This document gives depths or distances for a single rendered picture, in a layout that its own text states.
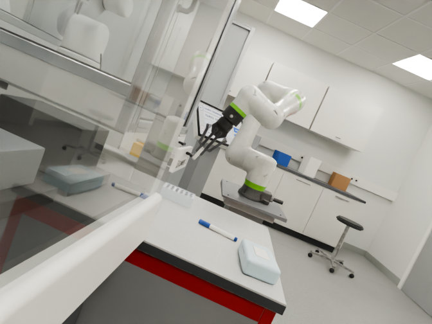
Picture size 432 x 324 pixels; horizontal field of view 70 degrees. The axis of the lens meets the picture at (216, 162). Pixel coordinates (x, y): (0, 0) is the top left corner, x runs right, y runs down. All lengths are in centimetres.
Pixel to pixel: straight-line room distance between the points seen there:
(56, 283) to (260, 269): 59
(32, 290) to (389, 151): 569
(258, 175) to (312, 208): 311
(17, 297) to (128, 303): 60
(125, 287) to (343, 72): 503
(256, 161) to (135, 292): 103
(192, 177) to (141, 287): 161
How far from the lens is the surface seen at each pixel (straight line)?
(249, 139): 174
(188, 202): 115
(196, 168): 236
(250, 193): 170
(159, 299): 85
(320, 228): 486
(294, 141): 523
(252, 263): 83
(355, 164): 561
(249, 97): 138
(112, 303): 90
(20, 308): 30
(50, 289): 34
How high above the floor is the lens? 108
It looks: 6 degrees down
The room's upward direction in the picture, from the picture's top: 23 degrees clockwise
